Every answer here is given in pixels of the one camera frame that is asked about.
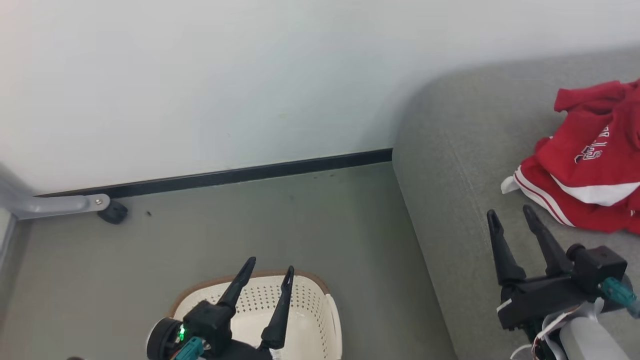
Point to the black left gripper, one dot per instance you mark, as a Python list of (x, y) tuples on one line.
[(240, 351)]

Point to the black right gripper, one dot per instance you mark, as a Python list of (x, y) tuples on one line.
[(542, 297)]

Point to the red and white garment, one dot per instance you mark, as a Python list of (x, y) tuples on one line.
[(585, 170)]

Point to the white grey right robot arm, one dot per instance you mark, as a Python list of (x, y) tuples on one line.
[(590, 340)]

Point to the white perforated laundry basket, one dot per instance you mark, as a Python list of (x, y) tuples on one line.
[(310, 315)]

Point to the grey fabric sofa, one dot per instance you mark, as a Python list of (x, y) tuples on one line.
[(465, 150)]

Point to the black skirting board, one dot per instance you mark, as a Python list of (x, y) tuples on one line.
[(225, 175)]

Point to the black rubber foot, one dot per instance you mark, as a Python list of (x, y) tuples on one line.
[(113, 212)]

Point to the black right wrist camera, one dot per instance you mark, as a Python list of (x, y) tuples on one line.
[(600, 267)]

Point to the grey metal frame leg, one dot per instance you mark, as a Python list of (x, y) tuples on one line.
[(50, 205)]

